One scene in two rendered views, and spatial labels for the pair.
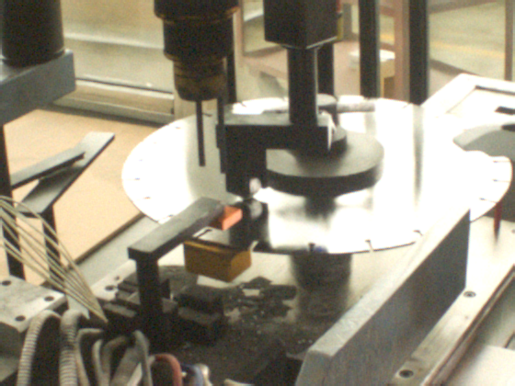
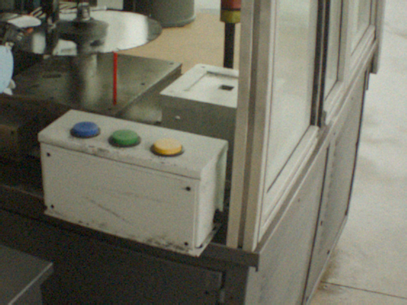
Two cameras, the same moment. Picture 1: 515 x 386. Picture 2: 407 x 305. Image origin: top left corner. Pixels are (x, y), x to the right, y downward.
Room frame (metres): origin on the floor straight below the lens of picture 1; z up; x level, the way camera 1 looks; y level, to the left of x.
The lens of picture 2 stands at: (0.76, -1.49, 1.37)
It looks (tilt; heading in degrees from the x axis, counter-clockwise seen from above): 25 degrees down; 80
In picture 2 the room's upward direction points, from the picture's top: 2 degrees clockwise
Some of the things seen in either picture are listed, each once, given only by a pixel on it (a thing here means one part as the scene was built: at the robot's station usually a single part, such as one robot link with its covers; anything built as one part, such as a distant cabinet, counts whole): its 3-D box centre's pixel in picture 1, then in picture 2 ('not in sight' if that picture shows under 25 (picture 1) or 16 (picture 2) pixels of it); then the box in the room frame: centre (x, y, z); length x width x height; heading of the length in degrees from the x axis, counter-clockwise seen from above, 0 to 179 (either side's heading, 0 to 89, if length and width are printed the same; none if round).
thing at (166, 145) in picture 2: not in sight; (167, 149); (0.92, -0.52, 0.90); 0.04 x 0.04 x 0.02
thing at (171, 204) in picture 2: not in sight; (129, 180); (0.87, -0.47, 0.82); 0.28 x 0.11 x 0.15; 148
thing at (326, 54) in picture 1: (326, 131); (227, 70); (1.11, -0.08, 0.86); 0.02 x 0.02 x 0.22
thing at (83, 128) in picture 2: not in sight; (85, 131); (0.80, -0.45, 0.90); 0.04 x 0.04 x 0.02
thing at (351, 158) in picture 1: (319, 146); (83, 24); (0.81, -0.05, 0.96); 0.11 x 0.11 x 0.03
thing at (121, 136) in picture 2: not in sight; (124, 140); (0.86, -0.48, 0.90); 0.04 x 0.04 x 0.02
